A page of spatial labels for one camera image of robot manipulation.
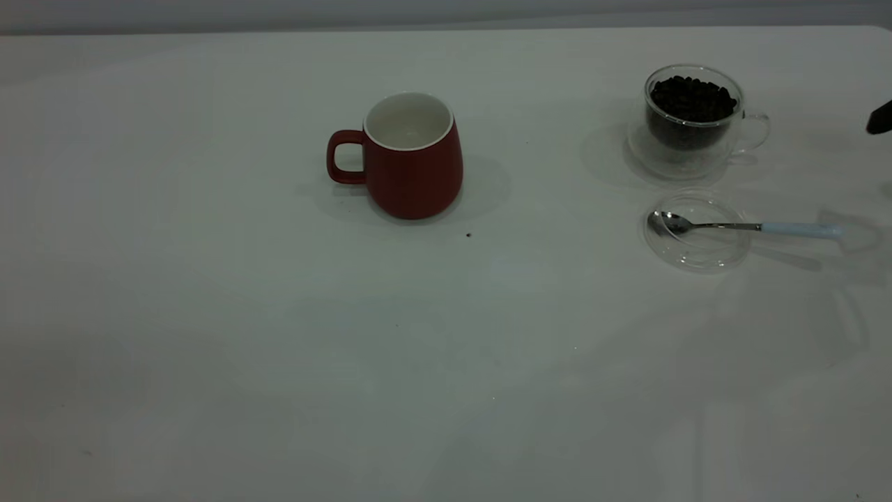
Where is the pile of coffee beans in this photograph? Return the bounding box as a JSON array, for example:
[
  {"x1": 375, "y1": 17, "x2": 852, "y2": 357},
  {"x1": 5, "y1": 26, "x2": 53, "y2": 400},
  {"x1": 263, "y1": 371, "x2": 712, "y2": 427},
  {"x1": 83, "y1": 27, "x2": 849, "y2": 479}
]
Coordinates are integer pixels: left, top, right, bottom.
[{"x1": 648, "y1": 75, "x2": 738, "y2": 151}]

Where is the red ceramic mug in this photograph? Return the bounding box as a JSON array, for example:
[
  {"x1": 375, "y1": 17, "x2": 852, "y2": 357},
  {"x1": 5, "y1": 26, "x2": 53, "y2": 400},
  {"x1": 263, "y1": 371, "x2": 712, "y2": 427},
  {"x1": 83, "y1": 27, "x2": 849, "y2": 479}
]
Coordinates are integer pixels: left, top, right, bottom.
[{"x1": 326, "y1": 91, "x2": 464, "y2": 221}]

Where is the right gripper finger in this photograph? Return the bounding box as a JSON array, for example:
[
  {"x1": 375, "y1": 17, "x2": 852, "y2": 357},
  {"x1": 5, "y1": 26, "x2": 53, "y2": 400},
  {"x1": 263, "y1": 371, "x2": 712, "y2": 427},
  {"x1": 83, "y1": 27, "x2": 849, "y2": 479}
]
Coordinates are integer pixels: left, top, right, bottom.
[{"x1": 866, "y1": 100, "x2": 892, "y2": 135}]

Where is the spoon with light blue handle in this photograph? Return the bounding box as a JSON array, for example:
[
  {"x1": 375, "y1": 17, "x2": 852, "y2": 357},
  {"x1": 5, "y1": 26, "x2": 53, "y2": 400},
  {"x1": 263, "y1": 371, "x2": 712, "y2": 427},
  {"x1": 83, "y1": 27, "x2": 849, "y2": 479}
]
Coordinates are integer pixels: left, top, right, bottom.
[{"x1": 647, "y1": 211, "x2": 845, "y2": 241}]

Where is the clear glass saucer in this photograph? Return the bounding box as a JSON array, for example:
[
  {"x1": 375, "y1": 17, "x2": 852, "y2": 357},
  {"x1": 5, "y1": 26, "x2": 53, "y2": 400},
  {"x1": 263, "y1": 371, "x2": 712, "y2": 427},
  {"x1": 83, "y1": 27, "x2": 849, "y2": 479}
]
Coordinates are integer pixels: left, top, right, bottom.
[
  {"x1": 626, "y1": 122, "x2": 734, "y2": 181},
  {"x1": 643, "y1": 190, "x2": 753, "y2": 273}
]

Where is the clear glass cup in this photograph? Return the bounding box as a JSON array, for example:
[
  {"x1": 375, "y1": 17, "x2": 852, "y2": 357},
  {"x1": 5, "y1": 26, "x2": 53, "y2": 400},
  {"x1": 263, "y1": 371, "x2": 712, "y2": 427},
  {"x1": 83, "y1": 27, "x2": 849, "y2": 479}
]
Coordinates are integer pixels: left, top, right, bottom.
[{"x1": 643, "y1": 64, "x2": 771, "y2": 155}]

